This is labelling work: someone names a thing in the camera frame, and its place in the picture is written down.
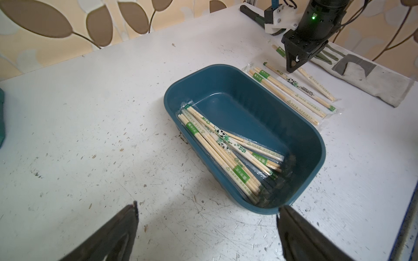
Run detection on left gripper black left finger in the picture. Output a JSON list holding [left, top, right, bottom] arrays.
[[62, 201, 139, 261]]

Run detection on chopsticks pair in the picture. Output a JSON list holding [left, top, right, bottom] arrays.
[[272, 45, 336, 102], [263, 62, 337, 113], [242, 64, 328, 127]]

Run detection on teal plastic storage box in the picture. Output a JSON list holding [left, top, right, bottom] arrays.
[[164, 64, 326, 215]]

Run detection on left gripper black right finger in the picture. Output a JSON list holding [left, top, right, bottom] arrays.
[[276, 205, 352, 261]]

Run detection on wrapped chopsticks in box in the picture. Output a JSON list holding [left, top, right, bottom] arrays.
[[177, 103, 284, 207]]

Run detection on white grey work glove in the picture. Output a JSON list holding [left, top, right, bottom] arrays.
[[311, 42, 415, 108]]

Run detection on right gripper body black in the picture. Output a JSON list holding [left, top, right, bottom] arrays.
[[281, 0, 349, 73]]

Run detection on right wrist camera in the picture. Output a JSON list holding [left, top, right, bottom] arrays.
[[264, 4, 302, 35]]

